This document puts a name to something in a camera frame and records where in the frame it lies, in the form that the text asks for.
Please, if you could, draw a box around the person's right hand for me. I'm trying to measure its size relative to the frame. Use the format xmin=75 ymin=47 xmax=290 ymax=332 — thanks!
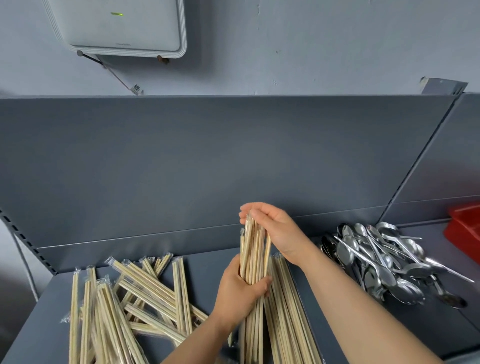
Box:
xmin=239 ymin=202 xmax=320 ymax=268

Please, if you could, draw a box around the white wall-mounted device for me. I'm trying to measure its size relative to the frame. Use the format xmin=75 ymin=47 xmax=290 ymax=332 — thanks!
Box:
xmin=40 ymin=0 xmax=188 ymax=61

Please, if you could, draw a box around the bundle of chopsticks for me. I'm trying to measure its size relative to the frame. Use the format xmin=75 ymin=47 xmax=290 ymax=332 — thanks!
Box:
xmin=238 ymin=217 xmax=273 ymax=364

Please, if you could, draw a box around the pile of metal spoons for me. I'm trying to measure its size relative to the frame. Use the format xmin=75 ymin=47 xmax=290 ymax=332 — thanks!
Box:
xmin=320 ymin=221 xmax=475 ymax=310

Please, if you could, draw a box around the narrow grey shelf back panel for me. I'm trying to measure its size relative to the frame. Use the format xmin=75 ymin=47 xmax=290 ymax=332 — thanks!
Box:
xmin=378 ymin=92 xmax=480 ymax=227

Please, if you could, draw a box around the scattered pile of wrapped chopsticks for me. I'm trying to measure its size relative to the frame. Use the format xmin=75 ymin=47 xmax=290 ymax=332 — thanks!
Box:
xmin=60 ymin=253 xmax=234 ymax=364

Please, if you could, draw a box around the person's right forearm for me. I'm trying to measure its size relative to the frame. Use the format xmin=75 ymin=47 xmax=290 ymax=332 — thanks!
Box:
xmin=299 ymin=248 xmax=445 ymax=364

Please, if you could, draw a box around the person's left forearm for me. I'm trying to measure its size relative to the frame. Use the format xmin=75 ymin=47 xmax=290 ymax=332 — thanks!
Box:
xmin=160 ymin=317 xmax=241 ymax=364

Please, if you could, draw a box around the person's left hand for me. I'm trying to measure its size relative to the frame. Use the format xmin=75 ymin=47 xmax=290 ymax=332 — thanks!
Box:
xmin=209 ymin=255 xmax=273 ymax=329

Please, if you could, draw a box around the wide grey shelf back panel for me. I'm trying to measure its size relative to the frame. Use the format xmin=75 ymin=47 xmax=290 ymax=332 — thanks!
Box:
xmin=0 ymin=94 xmax=461 ymax=275

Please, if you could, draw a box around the neat row of wrapped chopsticks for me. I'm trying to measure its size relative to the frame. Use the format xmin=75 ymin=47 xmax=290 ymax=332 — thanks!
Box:
xmin=262 ymin=252 xmax=324 ymax=364

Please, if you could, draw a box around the thin black cable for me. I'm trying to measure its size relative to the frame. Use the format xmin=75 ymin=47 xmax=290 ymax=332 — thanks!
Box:
xmin=80 ymin=52 xmax=136 ymax=91

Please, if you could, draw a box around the red plastic bin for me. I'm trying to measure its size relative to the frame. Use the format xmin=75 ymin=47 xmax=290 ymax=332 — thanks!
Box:
xmin=443 ymin=202 xmax=480 ymax=256

